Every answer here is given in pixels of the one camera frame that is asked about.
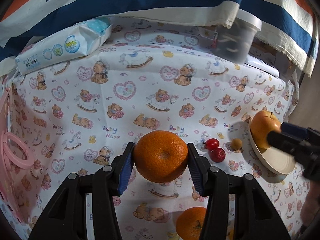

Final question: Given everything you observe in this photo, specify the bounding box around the red cherry tomato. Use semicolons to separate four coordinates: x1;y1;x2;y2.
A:
205;138;220;151

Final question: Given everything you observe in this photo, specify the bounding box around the person's hand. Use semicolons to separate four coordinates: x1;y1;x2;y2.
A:
300;181;320;226

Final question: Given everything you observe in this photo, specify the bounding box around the baby bear print cloth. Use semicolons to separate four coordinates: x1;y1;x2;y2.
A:
1;18;310;239

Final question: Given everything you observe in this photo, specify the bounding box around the striped Paris towel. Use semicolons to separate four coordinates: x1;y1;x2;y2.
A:
1;0;319;75

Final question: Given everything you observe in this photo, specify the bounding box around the baby wipes pack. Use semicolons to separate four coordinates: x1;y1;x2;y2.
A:
15;16;112;75

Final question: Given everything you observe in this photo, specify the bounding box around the clear plastic lidded container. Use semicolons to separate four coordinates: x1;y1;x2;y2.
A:
212;9;262;64

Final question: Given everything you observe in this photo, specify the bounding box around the pink plastic hanger toy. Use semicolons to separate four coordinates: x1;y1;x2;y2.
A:
1;88;35;223

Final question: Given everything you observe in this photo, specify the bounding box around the cream round plate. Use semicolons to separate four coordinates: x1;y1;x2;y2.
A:
248;117;296;176

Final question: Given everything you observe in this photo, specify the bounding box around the red small fruit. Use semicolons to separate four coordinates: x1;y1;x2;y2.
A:
209;147;226;163

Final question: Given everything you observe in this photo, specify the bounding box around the orange mandarin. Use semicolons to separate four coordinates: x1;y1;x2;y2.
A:
133;131;188;183
176;206;207;240

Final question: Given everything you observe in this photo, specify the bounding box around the large yellow apple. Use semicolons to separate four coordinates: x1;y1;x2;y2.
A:
249;110;281;149

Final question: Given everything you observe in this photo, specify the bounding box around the brown longan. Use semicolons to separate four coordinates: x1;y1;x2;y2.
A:
231;138;242;151

